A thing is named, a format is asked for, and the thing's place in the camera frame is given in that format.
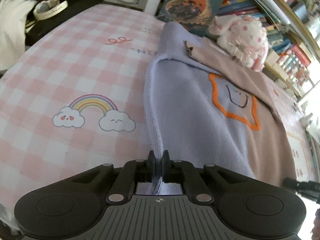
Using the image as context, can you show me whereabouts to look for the pink white plush bunny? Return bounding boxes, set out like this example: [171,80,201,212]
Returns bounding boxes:
[208,15,268,72]

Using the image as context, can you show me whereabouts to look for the white wristwatch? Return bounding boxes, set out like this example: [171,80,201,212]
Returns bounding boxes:
[33,0,68,21]

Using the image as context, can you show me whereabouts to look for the lilac and mauve sweater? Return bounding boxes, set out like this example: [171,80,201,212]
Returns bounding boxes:
[144,22,297,187]

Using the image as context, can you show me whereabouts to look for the Harry Potter book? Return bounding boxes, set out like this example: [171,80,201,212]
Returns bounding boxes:
[157,0,223,37]

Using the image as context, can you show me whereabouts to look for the pink checked tablecloth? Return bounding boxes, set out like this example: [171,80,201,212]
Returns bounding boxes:
[1,4,316,230]

